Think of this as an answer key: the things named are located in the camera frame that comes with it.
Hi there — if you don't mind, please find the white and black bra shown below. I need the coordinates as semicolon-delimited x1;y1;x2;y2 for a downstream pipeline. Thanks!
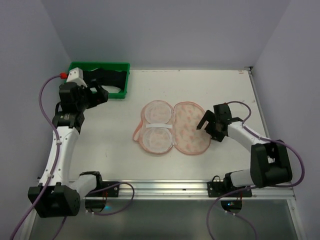
83;68;127;90

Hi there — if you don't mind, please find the floral fabric laundry bag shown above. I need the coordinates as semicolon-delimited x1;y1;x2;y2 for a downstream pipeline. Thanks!
132;100;211;156

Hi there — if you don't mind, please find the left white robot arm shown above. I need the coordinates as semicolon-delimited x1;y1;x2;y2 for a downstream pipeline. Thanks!
28;79;109;218

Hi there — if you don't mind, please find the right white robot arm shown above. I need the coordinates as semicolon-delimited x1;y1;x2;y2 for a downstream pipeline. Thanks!
196;103;293;191

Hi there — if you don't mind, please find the green plastic tray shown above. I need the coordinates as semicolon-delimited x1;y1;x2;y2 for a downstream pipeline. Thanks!
68;61;130;99

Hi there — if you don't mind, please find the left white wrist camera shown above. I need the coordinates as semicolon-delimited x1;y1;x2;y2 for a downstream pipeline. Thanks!
66;67;88;88

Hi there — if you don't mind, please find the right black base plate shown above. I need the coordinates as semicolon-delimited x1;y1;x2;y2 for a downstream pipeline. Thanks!
207;175;253;198

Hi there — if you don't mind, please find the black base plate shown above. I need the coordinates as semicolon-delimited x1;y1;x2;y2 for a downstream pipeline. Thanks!
98;181;120;199
207;175;253;198

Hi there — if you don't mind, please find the aluminium front rail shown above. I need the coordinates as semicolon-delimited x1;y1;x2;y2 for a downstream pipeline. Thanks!
69;177;295;201

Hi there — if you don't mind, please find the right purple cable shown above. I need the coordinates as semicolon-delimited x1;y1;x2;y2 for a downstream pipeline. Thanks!
206;100;306;240

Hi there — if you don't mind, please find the purple cable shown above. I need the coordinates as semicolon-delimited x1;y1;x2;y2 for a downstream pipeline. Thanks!
9;72;136;240
206;100;306;240

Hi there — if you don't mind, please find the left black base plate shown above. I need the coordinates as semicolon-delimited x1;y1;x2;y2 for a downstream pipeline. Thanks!
98;181;120;199

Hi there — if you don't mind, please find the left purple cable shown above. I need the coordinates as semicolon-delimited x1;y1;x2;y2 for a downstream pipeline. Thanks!
9;72;136;240

